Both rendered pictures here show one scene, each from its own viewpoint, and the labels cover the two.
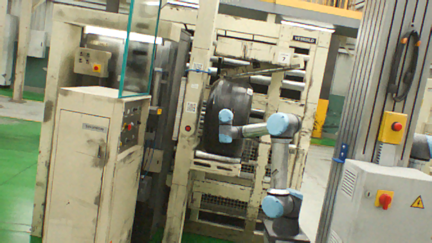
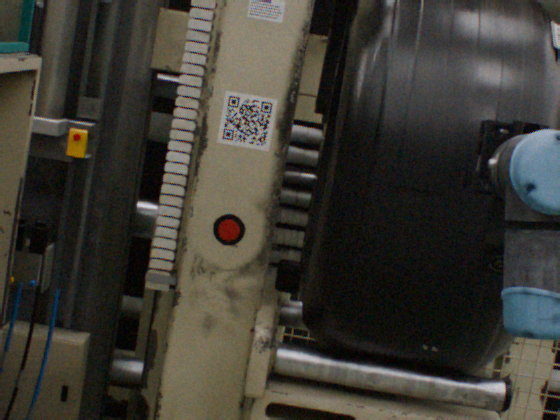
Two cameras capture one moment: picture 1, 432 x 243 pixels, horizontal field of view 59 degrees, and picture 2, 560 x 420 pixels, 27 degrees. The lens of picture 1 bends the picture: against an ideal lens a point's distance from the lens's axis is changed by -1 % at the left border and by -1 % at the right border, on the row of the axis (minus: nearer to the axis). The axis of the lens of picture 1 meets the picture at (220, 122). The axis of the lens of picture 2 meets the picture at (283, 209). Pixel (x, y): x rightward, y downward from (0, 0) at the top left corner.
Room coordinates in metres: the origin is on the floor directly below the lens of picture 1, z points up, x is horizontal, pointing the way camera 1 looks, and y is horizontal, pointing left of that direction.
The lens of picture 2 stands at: (1.16, 0.31, 1.35)
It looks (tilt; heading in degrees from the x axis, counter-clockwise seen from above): 8 degrees down; 355
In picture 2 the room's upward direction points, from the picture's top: 10 degrees clockwise
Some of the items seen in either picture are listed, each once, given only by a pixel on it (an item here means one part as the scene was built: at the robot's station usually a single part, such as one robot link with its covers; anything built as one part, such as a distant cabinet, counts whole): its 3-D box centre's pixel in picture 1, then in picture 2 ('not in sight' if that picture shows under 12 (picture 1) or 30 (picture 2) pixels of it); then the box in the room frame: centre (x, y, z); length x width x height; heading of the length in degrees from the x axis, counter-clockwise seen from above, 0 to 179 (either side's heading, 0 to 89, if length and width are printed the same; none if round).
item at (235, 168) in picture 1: (215, 165); (376, 419); (2.76, -0.02, 0.84); 0.36 x 0.09 x 0.06; 85
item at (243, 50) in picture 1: (254, 53); not in sight; (3.18, -0.18, 1.71); 0.61 x 0.25 x 0.15; 85
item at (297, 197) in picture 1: (290, 201); not in sight; (2.03, -0.45, 0.88); 0.13 x 0.12 x 0.14; 139
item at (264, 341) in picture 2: (196, 148); (265, 330); (2.91, 0.15, 0.90); 0.40 x 0.03 x 0.10; 175
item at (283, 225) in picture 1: (287, 221); not in sight; (2.04, -0.45, 0.77); 0.15 x 0.15 x 0.10
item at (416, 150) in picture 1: (411, 182); not in sight; (2.04, -1.07, 1.09); 0.15 x 0.12 x 0.55; 70
